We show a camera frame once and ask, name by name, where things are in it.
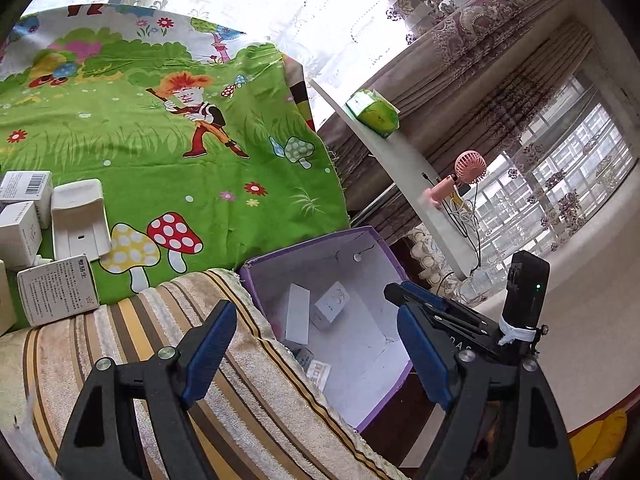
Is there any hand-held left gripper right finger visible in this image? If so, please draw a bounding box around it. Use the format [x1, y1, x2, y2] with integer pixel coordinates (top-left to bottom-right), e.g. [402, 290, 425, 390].
[397, 304, 577, 480]

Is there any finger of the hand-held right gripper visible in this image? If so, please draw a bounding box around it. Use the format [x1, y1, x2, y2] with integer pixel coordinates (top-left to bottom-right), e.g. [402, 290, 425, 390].
[401, 281, 501, 328]
[383, 284, 501, 346]

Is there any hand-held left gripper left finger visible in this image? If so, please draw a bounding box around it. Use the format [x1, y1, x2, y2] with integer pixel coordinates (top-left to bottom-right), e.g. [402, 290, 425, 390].
[55, 300, 238, 480]

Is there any purple cardboard box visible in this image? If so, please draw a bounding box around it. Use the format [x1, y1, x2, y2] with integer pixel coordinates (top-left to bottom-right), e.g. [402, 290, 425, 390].
[239, 226, 416, 434]

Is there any white box with printed text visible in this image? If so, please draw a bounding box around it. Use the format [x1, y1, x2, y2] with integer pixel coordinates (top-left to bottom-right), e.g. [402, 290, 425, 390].
[17, 254, 99, 329]

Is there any cream lace cloth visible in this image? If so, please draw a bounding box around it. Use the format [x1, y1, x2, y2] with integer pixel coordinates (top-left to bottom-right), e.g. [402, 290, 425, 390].
[404, 222, 502, 309]

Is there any striped brown towel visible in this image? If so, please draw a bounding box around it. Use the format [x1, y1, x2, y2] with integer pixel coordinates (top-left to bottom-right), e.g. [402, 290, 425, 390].
[0, 267, 408, 480]

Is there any white box with scribble logo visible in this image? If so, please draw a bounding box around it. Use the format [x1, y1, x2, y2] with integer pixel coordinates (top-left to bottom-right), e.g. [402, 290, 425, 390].
[314, 282, 352, 332]

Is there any long white box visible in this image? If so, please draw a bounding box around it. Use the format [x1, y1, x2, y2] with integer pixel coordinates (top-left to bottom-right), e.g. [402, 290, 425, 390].
[284, 283, 312, 347]

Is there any small red print packet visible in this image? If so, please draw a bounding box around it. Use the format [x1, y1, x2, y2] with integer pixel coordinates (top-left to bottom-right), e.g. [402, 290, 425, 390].
[305, 359, 332, 392]

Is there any white table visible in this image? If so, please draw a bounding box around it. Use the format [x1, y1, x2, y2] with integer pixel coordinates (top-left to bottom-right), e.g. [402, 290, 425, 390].
[307, 77, 482, 279]

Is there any pink handheld fan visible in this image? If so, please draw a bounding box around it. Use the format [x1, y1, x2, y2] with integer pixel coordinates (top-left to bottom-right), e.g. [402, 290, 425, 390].
[421, 151, 488, 210]

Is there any window with white grille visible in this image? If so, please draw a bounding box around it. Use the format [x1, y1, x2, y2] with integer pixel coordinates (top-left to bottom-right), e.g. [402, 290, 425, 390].
[472, 72, 637, 281]

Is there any yellow cloth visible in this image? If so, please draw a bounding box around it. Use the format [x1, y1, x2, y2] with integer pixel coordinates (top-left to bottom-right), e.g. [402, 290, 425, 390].
[569, 407, 629, 477]

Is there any green tissue pack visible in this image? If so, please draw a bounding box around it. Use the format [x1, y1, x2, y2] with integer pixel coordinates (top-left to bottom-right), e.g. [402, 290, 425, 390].
[345, 88, 402, 140]

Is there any white plastic holder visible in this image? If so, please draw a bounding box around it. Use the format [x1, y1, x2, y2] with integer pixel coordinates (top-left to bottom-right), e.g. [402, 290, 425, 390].
[51, 179, 112, 264]

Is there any brown patterned curtain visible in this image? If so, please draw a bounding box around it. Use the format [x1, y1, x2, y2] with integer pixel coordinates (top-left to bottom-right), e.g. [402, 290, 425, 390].
[320, 0, 601, 243]

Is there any white gauzy cloth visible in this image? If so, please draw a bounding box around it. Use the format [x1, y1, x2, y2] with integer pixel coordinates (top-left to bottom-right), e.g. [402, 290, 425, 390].
[0, 395, 57, 480]

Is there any white box with faint logo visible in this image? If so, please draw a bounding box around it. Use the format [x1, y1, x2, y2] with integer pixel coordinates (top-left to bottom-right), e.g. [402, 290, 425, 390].
[0, 200, 44, 267]

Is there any green cartoon printed cloth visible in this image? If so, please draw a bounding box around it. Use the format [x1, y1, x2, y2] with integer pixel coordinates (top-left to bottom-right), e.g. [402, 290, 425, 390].
[0, 2, 352, 332]

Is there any white box with barcode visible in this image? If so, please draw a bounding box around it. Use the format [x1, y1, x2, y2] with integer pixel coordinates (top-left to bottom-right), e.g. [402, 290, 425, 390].
[0, 170, 54, 229]

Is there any black cable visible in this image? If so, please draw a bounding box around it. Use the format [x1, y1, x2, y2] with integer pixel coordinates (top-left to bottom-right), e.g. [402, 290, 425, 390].
[421, 172, 486, 267]

